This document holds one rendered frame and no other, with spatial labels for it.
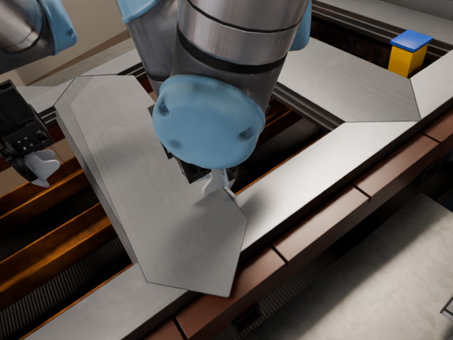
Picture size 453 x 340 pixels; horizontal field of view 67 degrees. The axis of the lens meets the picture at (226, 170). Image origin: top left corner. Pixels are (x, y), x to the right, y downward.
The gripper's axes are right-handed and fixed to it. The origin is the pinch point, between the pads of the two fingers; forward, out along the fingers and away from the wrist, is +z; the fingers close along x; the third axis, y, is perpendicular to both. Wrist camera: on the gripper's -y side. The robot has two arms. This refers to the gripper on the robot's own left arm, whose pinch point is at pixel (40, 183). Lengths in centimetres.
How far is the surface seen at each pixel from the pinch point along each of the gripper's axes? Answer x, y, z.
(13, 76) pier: 221, -12, 66
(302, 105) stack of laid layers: -17, 53, 3
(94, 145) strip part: 4.3, 12.4, 1.2
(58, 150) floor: 140, -9, 87
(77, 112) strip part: 19.3, 13.2, 1.2
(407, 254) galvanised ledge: -49, 49, 19
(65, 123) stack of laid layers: 18.0, 9.4, 1.3
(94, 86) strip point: 27.6, 20.5, 1.2
